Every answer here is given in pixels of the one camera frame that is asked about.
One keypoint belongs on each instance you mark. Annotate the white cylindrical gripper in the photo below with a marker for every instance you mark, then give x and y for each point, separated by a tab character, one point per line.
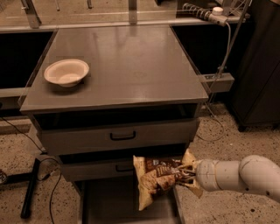
205	173

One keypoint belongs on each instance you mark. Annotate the brown chip bag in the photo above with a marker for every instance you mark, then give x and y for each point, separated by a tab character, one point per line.
156	176

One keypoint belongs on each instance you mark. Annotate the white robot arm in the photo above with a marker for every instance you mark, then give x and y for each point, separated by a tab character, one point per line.
253	175

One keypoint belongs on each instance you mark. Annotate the grey top drawer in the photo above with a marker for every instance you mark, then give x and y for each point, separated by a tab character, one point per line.
72	141

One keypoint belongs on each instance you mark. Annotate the grey drawer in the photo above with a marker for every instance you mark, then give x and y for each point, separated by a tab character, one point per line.
72	141
115	201
95	170

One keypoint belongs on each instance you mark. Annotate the grey middle drawer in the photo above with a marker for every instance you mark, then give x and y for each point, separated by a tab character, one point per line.
95	170

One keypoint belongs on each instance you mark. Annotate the grey bottom drawer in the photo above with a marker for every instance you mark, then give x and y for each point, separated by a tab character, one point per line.
115	201

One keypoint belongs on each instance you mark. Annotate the grey drawer cabinet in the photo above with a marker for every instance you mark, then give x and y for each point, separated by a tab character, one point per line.
138	74

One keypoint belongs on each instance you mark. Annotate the white paper bowl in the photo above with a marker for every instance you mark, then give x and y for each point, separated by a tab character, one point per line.
67	72

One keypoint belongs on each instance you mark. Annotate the white power strip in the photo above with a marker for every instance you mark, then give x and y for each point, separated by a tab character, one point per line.
214	16

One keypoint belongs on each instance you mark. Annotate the black metal stand leg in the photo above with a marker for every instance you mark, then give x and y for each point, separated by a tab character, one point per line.
32	180

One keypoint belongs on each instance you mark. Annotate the black top drawer handle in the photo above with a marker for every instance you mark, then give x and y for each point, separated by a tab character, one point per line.
123	137

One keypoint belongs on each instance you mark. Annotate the black drawer handle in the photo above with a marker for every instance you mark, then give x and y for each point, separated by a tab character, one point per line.
124	168
123	137

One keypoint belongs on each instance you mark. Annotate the black middle drawer handle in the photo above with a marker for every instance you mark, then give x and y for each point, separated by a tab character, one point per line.
124	168

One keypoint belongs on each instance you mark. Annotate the grey side bracket box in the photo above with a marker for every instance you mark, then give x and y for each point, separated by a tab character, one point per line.
213	85

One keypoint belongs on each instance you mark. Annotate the metal frame post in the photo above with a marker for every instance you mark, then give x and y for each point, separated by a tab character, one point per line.
32	16

